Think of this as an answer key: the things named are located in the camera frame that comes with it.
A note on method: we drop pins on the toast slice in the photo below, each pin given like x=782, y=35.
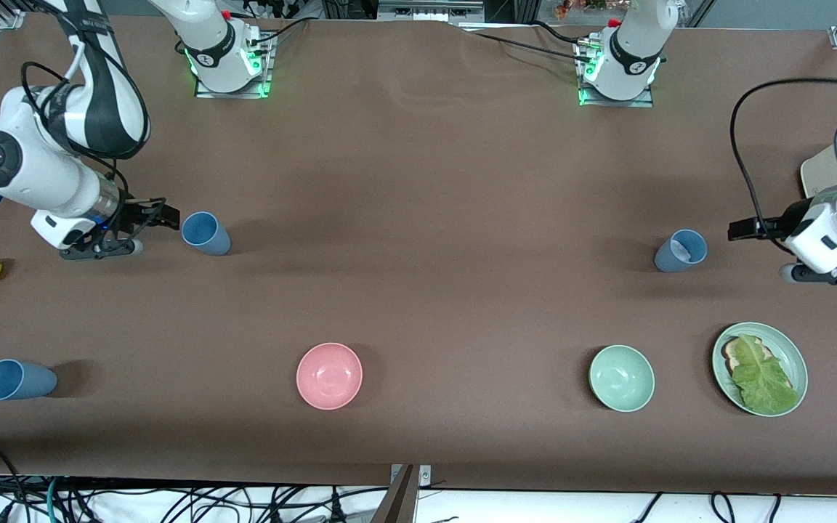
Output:
x=734, y=354

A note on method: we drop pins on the blue cup with white filling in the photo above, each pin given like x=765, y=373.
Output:
x=669, y=258

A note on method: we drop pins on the green plate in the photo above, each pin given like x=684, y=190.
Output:
x=789, y=356

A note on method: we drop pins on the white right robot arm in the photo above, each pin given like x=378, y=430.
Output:
x=33, y=171

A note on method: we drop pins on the cream cutting board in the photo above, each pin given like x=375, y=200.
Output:
x=818, y=171

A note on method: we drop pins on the brown table cover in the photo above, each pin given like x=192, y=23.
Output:
x=426, y=218

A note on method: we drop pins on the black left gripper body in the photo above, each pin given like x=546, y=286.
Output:
x=793, y=216

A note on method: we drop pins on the aluminium frame rail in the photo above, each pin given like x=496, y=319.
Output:
x=426, y=11

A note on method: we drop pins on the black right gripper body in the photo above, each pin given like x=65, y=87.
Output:
x=133, y=213

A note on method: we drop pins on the mint green bowl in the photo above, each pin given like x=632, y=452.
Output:
x=621, y=378

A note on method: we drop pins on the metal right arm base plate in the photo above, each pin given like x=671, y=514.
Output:
x=266, y=67

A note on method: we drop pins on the pink bowl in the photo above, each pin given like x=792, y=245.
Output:
x=329, y=375

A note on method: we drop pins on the green lettuce leaf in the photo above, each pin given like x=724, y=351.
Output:
x=763, y=379

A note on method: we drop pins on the white paper wad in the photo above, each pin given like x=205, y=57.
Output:
x=687, y=250

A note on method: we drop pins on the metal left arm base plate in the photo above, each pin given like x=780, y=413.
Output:
x=644, y=101

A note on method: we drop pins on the silver metal bracket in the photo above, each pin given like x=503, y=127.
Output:
x=425, y=476

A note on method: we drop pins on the blue plastic cup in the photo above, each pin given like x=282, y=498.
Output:
x=19, y=380
x=208, y=234

